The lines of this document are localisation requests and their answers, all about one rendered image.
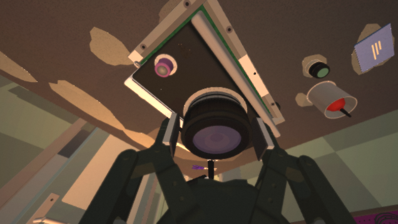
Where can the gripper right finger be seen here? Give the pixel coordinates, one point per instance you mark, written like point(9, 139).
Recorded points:
point(311, 192)

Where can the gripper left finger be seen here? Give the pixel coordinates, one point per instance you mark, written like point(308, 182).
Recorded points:
point(121, 186)

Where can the purple plunger button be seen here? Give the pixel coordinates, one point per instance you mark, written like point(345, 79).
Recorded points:
point(163, 68)

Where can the beige nest with green lining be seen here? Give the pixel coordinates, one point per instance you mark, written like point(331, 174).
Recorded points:
point(219, 15)

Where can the purple mat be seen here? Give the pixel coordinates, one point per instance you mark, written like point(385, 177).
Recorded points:
point(363, 219)

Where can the beige strip with hole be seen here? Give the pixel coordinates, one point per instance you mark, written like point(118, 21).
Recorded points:
point(46, 206)

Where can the small purple tool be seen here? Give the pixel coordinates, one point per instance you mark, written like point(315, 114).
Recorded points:
point(199, 167)

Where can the red blower brush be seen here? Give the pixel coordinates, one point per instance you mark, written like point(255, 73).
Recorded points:
point(336, 105)

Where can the white cup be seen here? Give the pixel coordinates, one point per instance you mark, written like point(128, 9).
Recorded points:
point(323, 93)

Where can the black lens cap green glass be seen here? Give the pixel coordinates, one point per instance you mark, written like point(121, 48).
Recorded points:
point(320, 71)

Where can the grey-blue square card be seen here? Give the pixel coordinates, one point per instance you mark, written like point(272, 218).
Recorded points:
point(373, 48)

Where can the black camera lens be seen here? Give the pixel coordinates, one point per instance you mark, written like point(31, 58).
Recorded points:
point(216, 140)

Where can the black and silver camera body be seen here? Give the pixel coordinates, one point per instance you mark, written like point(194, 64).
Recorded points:
point(202, 62)

